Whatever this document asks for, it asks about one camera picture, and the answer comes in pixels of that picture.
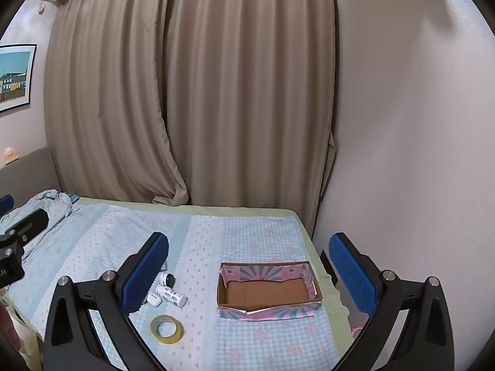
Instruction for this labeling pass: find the crumpled light blue blanket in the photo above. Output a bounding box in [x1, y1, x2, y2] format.
[0, 189, 80, 259]

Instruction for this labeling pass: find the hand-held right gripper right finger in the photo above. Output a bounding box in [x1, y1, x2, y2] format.
[329, 232, 455, 371]

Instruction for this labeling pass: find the yellow tape roll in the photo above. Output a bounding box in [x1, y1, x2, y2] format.
[150, 314, 183, 344]

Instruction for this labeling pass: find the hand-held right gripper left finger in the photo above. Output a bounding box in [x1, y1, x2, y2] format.
[42, 232, 170, 371]

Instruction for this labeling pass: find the patterned pink cardboard box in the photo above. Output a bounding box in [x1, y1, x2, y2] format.
[216, 261, 323, 321]

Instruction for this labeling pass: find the pale green mattress cover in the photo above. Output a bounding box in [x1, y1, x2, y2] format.
[73, 197, 354, 356]

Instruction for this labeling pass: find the white plastic bottle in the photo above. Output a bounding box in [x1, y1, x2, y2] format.
[156, 285, 187, 307]

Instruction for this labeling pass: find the beige curtain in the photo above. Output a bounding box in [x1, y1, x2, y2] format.
[162, 0, 338, 207]
[44, 0, 189, 206]

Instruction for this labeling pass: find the grey headboard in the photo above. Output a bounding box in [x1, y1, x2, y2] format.
[0, 147, 60, 202]

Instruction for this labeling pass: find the black strap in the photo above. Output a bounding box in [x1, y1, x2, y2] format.
[320, 250, 337, 279]

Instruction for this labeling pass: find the framed wall picture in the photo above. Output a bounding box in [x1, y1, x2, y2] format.
[0, 44, 37, 113]

